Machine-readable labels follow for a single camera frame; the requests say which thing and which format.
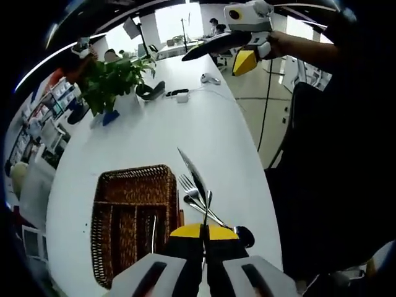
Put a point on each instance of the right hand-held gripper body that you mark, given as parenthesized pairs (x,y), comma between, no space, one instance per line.
(247,17)

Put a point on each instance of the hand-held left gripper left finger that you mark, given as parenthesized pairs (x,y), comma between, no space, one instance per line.
(185,247)

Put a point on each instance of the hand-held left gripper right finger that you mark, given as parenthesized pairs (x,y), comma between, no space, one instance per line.
(226,247)

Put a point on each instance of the steel spoon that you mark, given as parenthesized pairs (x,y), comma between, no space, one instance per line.
(246,236)
(189,200)

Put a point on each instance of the steel fork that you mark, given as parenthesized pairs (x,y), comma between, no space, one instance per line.
(188,187)

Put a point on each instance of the brown wicker utensil storage tray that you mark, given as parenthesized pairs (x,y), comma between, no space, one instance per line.
(130,191)

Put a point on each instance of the person's right hand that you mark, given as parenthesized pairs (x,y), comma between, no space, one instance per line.
(283,44)

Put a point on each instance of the small black device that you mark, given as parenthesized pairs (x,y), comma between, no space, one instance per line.
(178,92)

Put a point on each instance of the white charger block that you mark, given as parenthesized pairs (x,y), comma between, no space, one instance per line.
(183,99)

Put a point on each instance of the black curved headset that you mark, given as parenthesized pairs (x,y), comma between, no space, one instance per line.
(154,92)

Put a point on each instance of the light panel on tripod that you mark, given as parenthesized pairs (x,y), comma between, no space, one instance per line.
(131,26)

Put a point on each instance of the green potted plant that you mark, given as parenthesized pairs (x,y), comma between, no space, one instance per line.
(108,77)

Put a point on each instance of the small blue object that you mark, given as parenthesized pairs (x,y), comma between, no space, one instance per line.
(110,117)

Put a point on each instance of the person's black clothing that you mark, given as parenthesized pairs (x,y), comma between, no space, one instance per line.
(355,185)

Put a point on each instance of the grey desk partition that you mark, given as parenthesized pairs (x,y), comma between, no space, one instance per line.
(37,191)

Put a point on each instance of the black office chair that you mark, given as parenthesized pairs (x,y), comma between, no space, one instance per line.
(77,116)

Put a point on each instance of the linear ceiling light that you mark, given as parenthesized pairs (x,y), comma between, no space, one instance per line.
(52,54)

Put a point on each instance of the shelf with white boxes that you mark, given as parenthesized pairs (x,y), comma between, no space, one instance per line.
(58,92)

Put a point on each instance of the white mesh office chair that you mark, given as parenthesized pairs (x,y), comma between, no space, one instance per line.
(54,136)

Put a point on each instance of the white frame office chair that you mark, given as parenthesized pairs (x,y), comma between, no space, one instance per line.
(34,242)

